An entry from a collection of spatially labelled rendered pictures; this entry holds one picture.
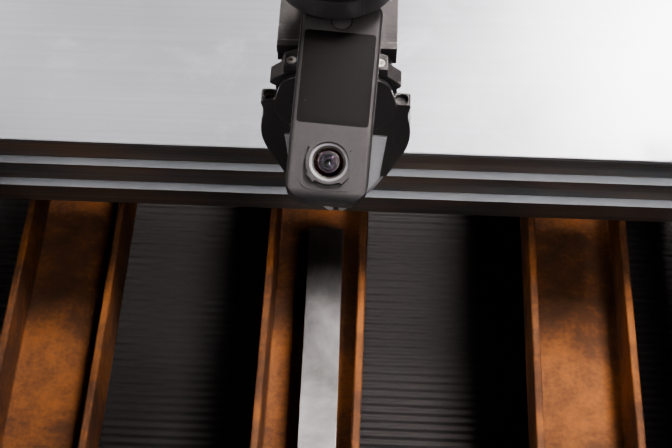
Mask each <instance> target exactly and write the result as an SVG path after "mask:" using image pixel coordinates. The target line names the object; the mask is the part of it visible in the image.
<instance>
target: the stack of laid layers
mask: <svg viewBox="0 0 672 448"><path fill-rule="evenodd" d="M0 198H8V199H36V200H64V201H92V202H120V203H147V204H175V205H203V206H231V207H259V208H286V209H314V210H328V209H326V208H325V207H324V206H318V205H307V204H299V203H297V202H295V201H293V200H292V199H291V198H290V197H289V195H288V193H287V190H286V173H285V172H284V171H283V169H282V168H281V166H280V165H279V164H278V162H277V161H276V159H275V158H274V157H273V155H272V154H271V152H270V151H269V149H251V148H221V147H192V146H163V145H133V144H109V143H108V144H105V143H79V142H54V141H28V140H3V139H0ZM342 211H370V212H398V213H425V214H453V215H481V216H509V217H537V218H564V219H592V220H620V221H648V222H672V162H671V163H659V162H630V161H601V160H572V159H543V158H514V157H484V156H455V155H426V154H402V156H401V157H400V158H399V160H398V161H397V162H396V164H395V165H394V166H393V168H392V169H391V170H390V172H389V173H388V174H387V176H386V177H384V176H383V178H382V179H381V180H380V182H379V183H378V184H377V185H376V186H375V187H374V188H373V189H372V190H371V191H370V192H369V193H367V194H366V196H365V198H364V200H363V201H362V202H361V203H360V204H359V205H358V206H356V207H353V208H347V209H345V210H342Z"/></svg>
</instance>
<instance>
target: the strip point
mask: <svg viewBox="0 0 672 448"><path fill-rule="evenodd" d="M648 4H649V13H650V21H651V30H652V38H653V47H654V55H655V63H656V72H657V80H658V89H659V97H660V106H661V114H662V123H663V131H664V139H665V148H666V156H667V163H671V162H672V0H648Z"/></svg>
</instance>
